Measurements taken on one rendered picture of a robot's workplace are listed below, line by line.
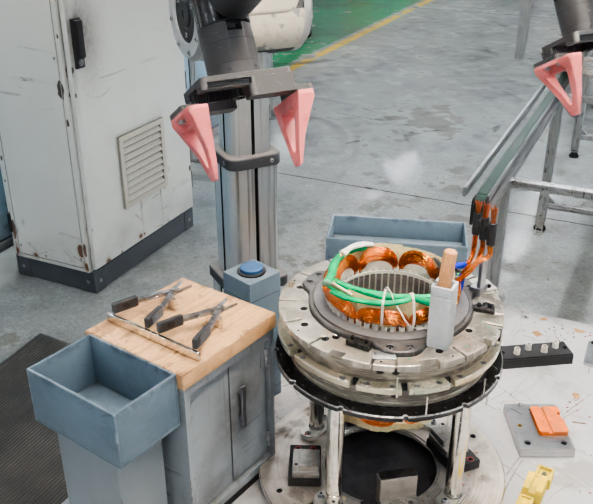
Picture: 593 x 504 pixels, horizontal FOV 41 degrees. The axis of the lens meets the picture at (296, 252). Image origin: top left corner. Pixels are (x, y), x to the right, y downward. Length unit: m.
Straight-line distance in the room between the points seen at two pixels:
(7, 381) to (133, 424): 2.00
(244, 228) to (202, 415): 0.49
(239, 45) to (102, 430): 0.50
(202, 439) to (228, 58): 0.56
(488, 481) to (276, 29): 0.81
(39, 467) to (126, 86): 1.61
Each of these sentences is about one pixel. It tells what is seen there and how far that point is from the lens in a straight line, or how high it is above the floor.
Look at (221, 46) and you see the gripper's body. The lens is 0.83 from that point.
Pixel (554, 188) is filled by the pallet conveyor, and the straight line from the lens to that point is 2.78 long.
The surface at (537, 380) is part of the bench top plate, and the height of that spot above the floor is 0.78.
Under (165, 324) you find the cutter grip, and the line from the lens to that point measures 1.11.
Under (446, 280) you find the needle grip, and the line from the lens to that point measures 1.01.
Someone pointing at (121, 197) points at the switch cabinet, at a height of 0.37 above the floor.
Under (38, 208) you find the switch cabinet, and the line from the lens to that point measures 3.49.
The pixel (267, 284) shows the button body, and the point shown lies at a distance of 1.34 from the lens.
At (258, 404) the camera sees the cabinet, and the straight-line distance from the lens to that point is 1.24.
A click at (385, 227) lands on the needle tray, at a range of 1.50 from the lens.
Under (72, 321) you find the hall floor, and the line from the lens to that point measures 3.32.
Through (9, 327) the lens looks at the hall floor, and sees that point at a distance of 3.36.
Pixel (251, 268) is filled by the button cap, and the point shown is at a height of 1.04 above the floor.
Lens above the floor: 1.66
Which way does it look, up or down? 26 degrees down
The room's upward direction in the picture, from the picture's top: straight up
